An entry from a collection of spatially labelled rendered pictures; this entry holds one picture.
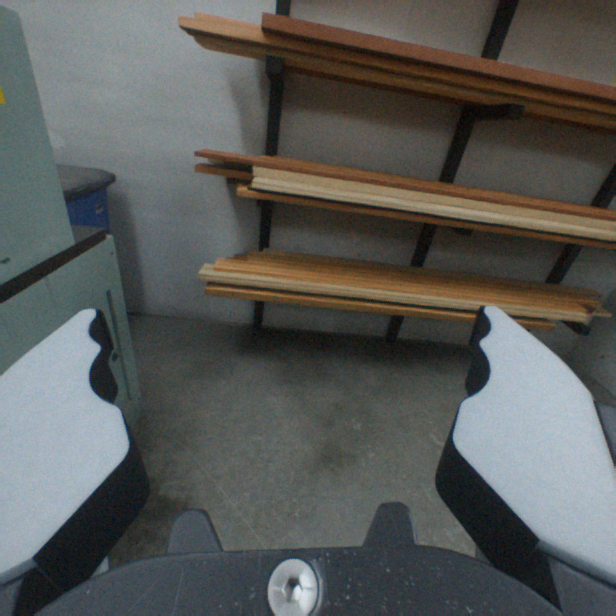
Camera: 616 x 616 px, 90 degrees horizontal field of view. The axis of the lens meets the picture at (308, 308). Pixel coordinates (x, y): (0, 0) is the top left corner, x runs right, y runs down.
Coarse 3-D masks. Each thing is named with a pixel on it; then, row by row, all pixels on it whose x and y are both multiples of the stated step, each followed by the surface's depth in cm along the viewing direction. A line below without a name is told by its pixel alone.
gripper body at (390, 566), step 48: (192, 528) 4; (384, 528) 5; (96, 576) 4; (144, 576) 4; (192, 576) 4; (240, 576) 4; (288, 576) 4; (336, 576) 4; (384, 576) 4; (432, 576) 4; (480, 576) 4
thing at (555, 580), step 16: (608, 416) 6; (608, 432) 6; (608, 448) 6; (528, 560) 5; (544, 560) 4; (560, 560) 4; (528, 576) 5; (544, 576) 4; (560, 576) 4; (576, 576) 4; (592, 576) 4; (544, 592) 4; (560, 592) 4; (576, 592) 4; (592, 592) 4; (608, 592) 4; (560, 608) 4; (576, 608) 4; (592, 608) 4; (608, 608) 4
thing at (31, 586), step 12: (24, 576) 4; (36, 576) 4; (0, 588) 4; (12, 588) 4; (24, 588) 4; (36, 588) 4; (48, 588) 4; (0, 600) 4; (12, 600) 4; (24, 600) 4; (36, 600) 4; (48, 600) 4; (0, 612) 4; (12, 612) 4; (24, 612) 4; (36, 612) 4
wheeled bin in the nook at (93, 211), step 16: (64, 176) 131; (80, 176) 137; (96, 176) 146; (112, 176) 156; (64, 192) 121; (80, 192) 129; (96, 192) 150; (80, 208) 139; (96, 208) 152; (80, 224) 141; (96, 224) 155
